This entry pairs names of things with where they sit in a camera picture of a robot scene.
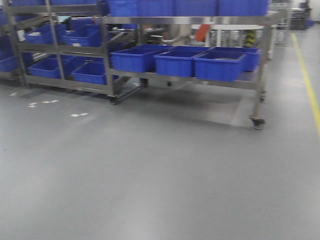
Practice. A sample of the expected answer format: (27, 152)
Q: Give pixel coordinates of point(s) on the left steel shelf rack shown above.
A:
(24, 16)

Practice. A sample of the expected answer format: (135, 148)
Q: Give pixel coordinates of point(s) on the blue bin lower left rack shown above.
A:
(49, 67)
(91, 72)

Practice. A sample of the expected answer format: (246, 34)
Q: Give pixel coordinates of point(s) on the steel rack on wheels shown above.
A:
(131, 82)

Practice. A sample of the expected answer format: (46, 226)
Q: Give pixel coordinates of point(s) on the blue bin front right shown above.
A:
(226, 64)

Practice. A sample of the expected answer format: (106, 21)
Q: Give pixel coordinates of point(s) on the blue bin front left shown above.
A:
(138, 59)

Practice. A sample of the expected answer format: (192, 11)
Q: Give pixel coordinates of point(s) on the blue bin on left rack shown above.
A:
(44, 34)
(86, 36)

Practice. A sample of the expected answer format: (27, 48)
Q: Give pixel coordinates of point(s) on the blue bin front middle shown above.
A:
(178, 61)

